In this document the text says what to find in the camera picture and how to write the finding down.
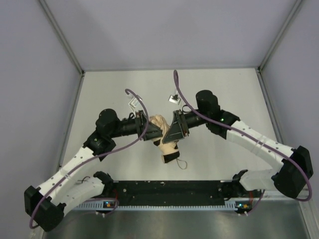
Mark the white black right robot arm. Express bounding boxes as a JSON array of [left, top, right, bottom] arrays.
[[162, 90, 314, 200]]

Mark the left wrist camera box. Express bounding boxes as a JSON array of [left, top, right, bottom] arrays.
[[128, 98, 140, 113]]

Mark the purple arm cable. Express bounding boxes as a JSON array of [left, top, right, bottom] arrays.
[[173, 70, 314, 217], [28, 88, 148, 229]]

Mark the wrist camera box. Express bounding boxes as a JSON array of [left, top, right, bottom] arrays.
[[168, 94, 181, 105], [128, 98, 140, 113]]

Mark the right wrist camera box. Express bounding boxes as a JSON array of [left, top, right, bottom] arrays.
[[168, 94, 181, 105]]

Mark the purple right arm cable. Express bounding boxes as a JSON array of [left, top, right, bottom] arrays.
[[173, 70, 314, 217]]

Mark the beige and black folding umbrella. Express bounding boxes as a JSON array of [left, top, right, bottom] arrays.
[[149, 115, 188, 170]]

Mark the aluminium frame post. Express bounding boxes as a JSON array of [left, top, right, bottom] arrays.
[[256, 0, 306, 73], [37, 0, 85, 75]]

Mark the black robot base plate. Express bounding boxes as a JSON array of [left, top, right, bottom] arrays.
[[101, 180, 249, 207]]

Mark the aluminium frame post right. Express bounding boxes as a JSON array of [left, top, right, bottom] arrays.
[[256, 0, 306, 73]]

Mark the aluminium frame post left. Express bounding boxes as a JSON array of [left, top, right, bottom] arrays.
[[37, 0, 85, 75]]

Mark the aluminium frame rail front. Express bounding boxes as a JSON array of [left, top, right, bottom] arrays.
[[74, 179, 282, 212]]

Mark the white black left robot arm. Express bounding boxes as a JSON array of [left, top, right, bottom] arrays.
[[24, 109, 168, 232]]

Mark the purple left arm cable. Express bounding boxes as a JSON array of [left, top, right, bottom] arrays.
[[28, 88, 148, 229]]

